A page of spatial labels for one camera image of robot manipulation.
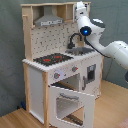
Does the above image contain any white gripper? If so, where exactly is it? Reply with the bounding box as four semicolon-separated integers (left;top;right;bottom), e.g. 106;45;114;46
76;1;89;27

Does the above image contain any white oven door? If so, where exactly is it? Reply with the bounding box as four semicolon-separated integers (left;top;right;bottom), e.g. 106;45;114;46
49;86;95;128

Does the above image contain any wooden toy kitchen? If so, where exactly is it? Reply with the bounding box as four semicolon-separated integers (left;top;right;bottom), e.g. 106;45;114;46
22;2;102;128

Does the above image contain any black toy faucet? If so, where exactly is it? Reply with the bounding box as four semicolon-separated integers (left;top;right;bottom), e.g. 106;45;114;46
68;33;82;49

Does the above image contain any grey toy sink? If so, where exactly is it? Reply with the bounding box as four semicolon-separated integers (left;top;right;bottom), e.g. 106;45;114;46
66;47;94;56

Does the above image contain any grey range hood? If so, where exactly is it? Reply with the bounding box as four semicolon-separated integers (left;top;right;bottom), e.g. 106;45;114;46
35;6;64;27

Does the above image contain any white dishwasher door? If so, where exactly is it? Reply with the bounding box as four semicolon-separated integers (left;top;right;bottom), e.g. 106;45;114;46
81;56;102;98

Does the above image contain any right red stove knob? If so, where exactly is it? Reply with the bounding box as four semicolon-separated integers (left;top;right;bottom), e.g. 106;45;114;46
72;66;78;72

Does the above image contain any red stove knob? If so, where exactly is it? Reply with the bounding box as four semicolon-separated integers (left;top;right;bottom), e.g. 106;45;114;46
72;66;78;72
54;73;60;79

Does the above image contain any black toy stovetop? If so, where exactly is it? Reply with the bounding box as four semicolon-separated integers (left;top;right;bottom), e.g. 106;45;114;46
34;53;71;66

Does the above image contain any left red stove knob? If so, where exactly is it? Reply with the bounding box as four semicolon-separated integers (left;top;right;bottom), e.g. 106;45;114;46
54;73;60;79

